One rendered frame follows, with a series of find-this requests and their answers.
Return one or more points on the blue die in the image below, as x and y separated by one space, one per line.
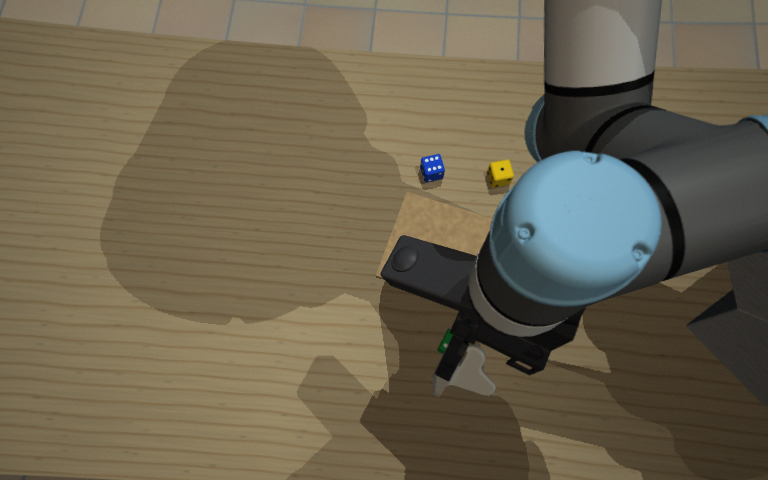
432 168

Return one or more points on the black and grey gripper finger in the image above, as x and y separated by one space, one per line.
467 374

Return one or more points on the green die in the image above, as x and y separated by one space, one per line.
443 345

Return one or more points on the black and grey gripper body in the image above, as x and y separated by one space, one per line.
518 349

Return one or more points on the yellow die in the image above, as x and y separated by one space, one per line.
500 173

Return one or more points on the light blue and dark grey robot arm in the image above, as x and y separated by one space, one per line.
579 224

